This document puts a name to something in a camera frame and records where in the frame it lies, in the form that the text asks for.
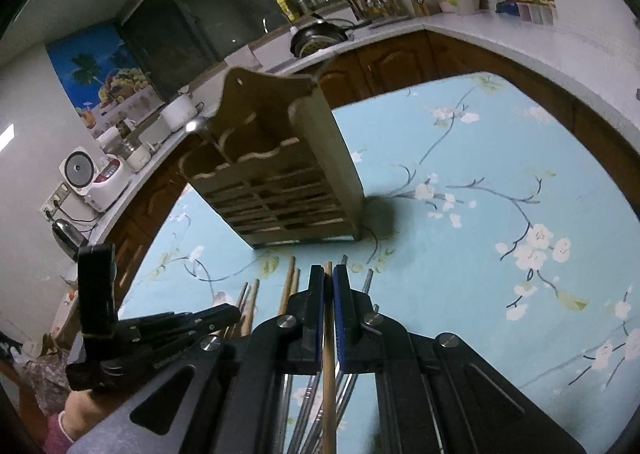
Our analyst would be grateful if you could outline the black frying pan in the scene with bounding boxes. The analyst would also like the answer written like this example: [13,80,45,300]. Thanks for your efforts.
[290,18,373,59]

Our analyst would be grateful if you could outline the white kitchen countertop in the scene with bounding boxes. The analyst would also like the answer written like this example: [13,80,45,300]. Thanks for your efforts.
[65,8,640,285]

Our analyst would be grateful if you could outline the person's left forearm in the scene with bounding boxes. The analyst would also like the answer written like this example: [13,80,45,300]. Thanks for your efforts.
[42,411,76,454]

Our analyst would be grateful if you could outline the fruit and palm wall poster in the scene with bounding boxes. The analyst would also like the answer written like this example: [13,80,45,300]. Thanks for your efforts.
[46,24,166,139]

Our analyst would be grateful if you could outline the yellow bottle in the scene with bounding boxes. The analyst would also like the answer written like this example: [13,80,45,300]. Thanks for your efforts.
[274,0,301,22]

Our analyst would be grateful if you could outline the small pot with glass lid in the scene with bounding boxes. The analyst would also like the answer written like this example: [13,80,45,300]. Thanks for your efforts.
[117,134,153,172]

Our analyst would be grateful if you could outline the row of spice jars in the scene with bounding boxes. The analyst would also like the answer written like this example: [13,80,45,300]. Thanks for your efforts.
[517,1,556,27]

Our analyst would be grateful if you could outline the steel electric kettle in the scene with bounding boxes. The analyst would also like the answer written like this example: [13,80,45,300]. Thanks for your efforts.
[52,218,88,259]

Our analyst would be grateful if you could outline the white cooking pot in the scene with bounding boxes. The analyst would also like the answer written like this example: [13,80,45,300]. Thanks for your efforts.
[161,92,198,132]

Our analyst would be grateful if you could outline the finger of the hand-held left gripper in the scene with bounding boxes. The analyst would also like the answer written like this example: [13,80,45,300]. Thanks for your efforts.
[117,304,242,335]
[131,326,223,371]

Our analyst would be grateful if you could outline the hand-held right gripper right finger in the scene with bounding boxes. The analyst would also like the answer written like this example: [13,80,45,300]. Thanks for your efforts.
[332,264,588,454]

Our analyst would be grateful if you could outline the wooden utensil holder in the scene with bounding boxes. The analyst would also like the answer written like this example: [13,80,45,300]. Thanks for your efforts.
[177,66,366,249]

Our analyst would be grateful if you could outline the wall power socket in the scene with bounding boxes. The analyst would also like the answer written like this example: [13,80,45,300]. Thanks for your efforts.
[40,184,71,215]

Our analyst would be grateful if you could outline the wooden base cabinets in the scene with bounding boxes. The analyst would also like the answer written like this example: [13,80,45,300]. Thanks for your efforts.
[107,31,640,305]

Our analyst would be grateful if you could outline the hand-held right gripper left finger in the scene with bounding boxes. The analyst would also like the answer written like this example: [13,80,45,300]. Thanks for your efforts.
[67,265,326,454]

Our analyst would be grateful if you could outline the white rice cooker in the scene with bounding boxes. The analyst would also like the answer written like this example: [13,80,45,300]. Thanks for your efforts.
[60,146,133,212]

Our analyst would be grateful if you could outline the person's left hand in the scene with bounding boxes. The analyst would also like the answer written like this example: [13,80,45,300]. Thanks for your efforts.
[60,379,133,442]

